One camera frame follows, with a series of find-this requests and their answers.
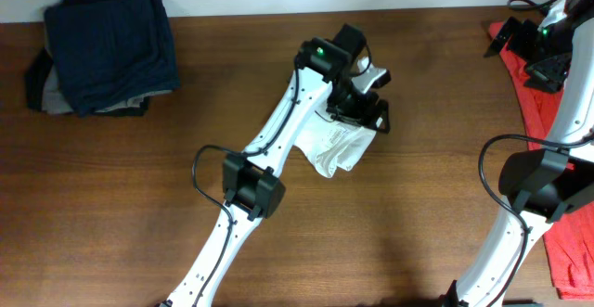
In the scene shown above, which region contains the white robot print t-shirt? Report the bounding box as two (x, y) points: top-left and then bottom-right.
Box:
(294, 100), (377, 178)

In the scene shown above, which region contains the folded black garment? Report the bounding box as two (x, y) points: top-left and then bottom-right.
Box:
(24, 49), (151, 118)

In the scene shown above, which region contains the folded grey garment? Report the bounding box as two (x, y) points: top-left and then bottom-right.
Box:
(41, 67), (172, 117)

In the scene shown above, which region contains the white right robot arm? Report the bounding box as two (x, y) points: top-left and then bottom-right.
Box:
(439, 0), (593, 307)

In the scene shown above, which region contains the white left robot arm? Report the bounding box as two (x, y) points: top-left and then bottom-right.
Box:
(163, 24), (391, 307)

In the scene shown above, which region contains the folded navy blue garment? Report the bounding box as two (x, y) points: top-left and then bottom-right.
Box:
(44, 0), (180, 117)

